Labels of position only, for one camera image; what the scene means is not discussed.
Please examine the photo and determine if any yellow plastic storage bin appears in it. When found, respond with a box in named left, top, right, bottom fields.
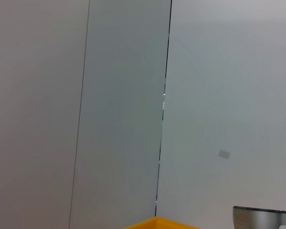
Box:
left=123, top=215, right=201, bottom=229

